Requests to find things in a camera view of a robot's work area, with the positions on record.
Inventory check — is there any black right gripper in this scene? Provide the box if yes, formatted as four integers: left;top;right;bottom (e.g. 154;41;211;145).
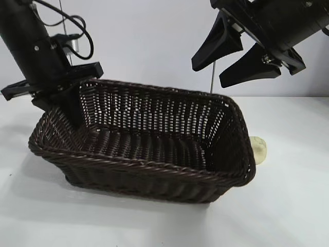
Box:
191;0;329;90

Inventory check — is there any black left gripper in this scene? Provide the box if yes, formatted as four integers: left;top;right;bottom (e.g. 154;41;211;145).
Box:
1;25;104;131

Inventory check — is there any pale yellow egg yolk pastry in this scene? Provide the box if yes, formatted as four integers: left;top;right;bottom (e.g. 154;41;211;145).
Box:
250;135;268;165

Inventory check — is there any dark brown woven basket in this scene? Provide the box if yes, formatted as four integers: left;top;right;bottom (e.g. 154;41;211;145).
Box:
28;79;258;204

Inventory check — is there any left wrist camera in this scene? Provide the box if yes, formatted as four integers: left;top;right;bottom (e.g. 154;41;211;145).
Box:
50;33;81;56

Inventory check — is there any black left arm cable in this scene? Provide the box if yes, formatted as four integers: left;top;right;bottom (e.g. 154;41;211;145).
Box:
32;0;94;60

